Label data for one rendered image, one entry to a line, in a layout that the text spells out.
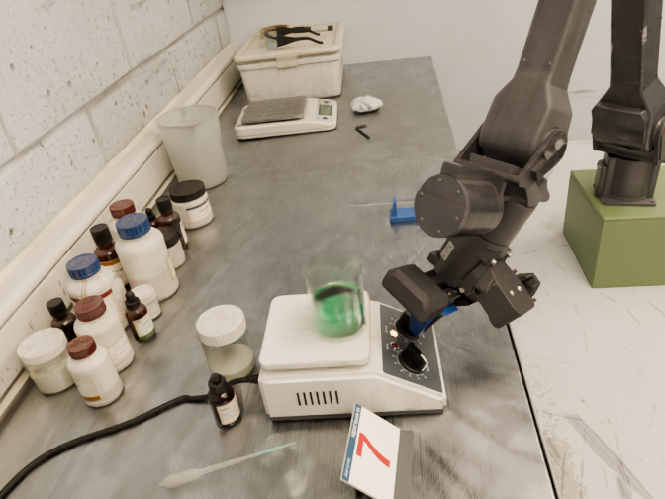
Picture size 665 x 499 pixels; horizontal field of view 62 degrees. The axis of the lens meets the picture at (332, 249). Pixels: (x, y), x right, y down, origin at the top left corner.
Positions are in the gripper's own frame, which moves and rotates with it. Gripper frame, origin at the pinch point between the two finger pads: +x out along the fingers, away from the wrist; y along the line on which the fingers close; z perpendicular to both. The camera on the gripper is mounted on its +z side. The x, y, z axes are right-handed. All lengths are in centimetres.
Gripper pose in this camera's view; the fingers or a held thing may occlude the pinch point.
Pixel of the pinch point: (429, 311)
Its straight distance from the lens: 64.8
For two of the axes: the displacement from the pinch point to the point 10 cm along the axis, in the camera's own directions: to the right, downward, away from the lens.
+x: -3.9, 7.6, 5.1
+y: 6.7, -1.5, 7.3
